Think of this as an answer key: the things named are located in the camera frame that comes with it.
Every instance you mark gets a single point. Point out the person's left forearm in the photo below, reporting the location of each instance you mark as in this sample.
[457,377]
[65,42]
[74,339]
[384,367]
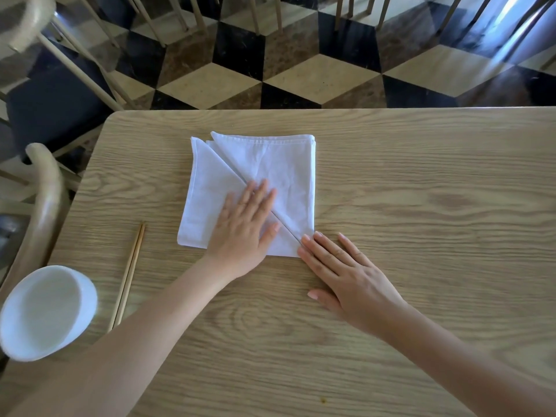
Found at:
[130,343]

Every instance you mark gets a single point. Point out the row of wooden dining chairs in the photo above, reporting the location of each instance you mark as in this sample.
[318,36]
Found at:
[254,17]

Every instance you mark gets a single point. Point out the wooden chair with dark cushion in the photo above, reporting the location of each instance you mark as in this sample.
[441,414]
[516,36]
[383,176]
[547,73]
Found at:
[48,199]
[52,108]

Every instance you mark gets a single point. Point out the white cloth napkin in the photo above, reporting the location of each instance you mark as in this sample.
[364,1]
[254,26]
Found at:
[278,169]

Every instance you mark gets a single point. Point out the person's right hand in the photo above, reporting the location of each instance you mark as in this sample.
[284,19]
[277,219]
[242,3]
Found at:
[360,290]

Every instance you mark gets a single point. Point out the wooden chopstick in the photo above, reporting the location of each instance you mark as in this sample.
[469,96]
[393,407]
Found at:
[126,273]
[130,273]

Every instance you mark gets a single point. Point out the person's left hand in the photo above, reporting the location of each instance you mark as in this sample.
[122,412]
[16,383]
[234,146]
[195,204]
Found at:
[241,238]

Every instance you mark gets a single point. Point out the white bowl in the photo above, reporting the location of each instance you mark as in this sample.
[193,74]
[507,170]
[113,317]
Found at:
[43,312]

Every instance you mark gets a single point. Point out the person's right forearm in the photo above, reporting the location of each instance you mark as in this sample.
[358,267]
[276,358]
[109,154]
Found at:
[469,369]

